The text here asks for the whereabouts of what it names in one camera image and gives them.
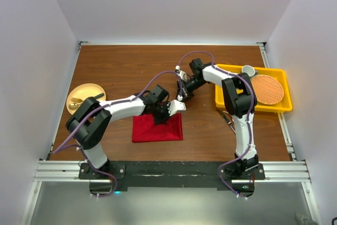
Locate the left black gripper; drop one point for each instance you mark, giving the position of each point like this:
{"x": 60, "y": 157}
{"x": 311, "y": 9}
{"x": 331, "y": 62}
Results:
{"x": 163, "y": 120}

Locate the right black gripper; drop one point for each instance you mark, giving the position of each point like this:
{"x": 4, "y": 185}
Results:
{"x": 187, "y": 96}

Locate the red cloth napkin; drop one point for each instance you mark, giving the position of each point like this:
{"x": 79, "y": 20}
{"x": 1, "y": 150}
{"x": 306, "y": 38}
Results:
{"x": 145, "y": 130}

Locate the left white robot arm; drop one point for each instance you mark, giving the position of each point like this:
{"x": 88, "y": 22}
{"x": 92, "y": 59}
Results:
{"x": 90, "y": 121}

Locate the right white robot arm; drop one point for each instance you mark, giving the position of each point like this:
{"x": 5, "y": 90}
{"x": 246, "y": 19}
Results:
{"x": 239, "y": 99}

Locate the silver fork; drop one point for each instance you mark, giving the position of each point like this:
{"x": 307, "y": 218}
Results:
{"x": 230, "y": 116}

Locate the silver knife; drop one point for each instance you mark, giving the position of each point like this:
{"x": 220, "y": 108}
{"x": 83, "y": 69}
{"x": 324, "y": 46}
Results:
{"x": 232, "y": 127}

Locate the white cup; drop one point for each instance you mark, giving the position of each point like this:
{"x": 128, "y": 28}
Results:
{"x": 249, "y": 70}

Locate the round wooden plate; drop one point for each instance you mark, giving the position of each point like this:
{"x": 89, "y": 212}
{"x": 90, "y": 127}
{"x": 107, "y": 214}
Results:
{"x": 84, "y": 91}

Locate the orange woven coaster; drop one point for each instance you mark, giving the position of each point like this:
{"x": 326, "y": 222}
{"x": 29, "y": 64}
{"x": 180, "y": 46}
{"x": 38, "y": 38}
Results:
{"x": 267, "y": 89}

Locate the gold spoon on plate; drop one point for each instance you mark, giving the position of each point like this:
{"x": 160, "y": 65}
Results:
{"x": 73, "y": 106}

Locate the yellow plastic tray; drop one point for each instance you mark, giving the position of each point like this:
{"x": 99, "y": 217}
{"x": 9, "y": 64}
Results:
{"x": 285, "y": 105}

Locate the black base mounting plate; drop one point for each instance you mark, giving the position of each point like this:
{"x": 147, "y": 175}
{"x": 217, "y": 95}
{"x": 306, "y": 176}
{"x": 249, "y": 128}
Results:
{"x": 169, "y": 174}

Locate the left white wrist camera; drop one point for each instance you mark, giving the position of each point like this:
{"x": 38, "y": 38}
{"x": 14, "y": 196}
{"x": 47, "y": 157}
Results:
{"x": 175, "y": 107}

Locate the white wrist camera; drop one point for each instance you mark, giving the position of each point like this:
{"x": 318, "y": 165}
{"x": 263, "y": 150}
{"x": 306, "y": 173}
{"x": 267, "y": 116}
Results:
{"x": 183, "y": 75}
{"x": 175, "y": 107}

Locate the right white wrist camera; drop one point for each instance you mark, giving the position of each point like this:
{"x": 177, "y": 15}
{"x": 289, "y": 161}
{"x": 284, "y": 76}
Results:
{"x": 183, "y": 75}

